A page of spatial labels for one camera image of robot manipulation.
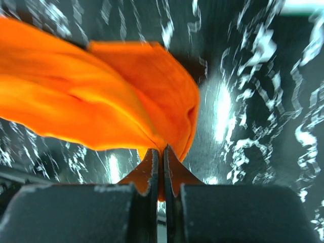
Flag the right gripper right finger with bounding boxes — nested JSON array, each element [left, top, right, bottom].
[[164, 147, 317, 242]]

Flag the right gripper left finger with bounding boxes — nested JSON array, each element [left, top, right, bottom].
[[1, 149, 158, 242]]

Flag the orange t shirt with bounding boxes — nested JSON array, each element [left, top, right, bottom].
[[0, 15, 200, 203]]

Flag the black marble pattern mat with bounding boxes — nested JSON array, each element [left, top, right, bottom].
[[1, 1, 323, 242]]

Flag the green book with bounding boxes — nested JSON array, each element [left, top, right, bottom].
[[280, 5, 323, 16]]

